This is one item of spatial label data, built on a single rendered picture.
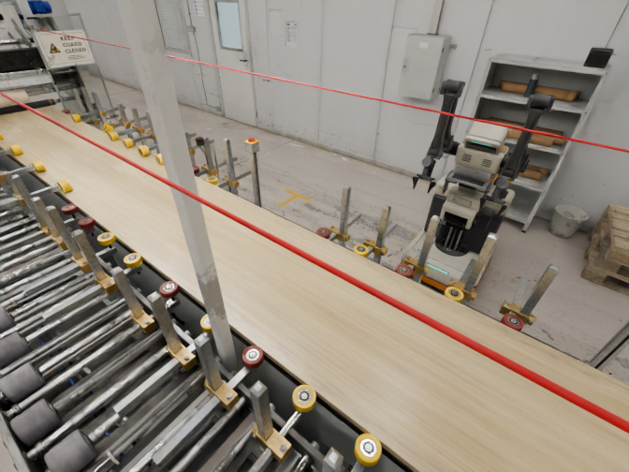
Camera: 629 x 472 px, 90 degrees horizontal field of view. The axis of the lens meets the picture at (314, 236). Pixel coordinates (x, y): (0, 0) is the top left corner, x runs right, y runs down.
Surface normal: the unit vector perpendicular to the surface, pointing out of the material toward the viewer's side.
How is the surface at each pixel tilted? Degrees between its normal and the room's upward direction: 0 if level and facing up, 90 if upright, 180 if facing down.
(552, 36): 90
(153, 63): 90
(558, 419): 0
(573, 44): 90
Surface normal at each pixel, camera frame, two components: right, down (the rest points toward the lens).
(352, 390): 0.02, -0.79
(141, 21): 0.79, 0.39
